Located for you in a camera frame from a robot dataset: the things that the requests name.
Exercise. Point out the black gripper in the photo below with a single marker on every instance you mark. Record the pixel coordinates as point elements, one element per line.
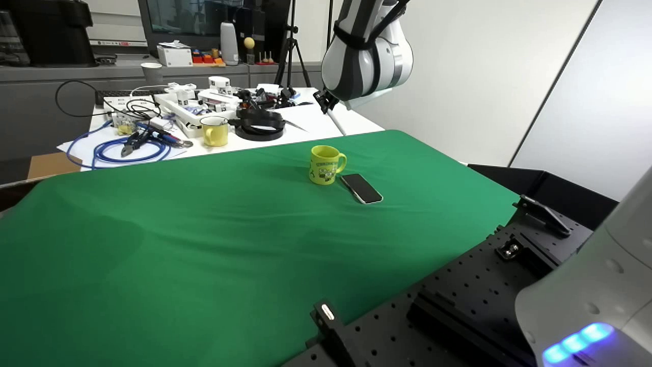
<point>325,100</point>

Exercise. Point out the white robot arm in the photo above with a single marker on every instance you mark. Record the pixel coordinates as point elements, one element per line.
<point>366,53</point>

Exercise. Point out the yellow mug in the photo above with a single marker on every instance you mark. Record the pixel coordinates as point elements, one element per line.
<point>325,163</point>

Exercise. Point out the black round dish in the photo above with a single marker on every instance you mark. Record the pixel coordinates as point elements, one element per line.
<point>258,127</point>

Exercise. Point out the black smartphone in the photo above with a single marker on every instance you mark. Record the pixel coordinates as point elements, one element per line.
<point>360,188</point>

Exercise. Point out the white bottle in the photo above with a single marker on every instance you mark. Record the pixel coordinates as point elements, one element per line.
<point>228,45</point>

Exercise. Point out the small yellow cup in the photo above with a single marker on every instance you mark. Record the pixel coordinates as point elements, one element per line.
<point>215,133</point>

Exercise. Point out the dark monitor screen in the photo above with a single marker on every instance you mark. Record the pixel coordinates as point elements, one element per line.
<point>195,22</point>

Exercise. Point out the green cloth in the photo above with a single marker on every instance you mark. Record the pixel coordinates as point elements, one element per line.
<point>218,260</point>

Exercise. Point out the black table clamp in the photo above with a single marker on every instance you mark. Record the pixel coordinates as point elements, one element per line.
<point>332,334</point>

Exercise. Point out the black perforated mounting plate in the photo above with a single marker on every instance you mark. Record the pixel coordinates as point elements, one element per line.
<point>463,314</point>

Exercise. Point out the black office chair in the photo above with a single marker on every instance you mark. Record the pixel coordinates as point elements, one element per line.
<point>45,33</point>

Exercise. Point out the black camera tripod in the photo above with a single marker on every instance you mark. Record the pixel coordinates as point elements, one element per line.
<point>289,52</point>

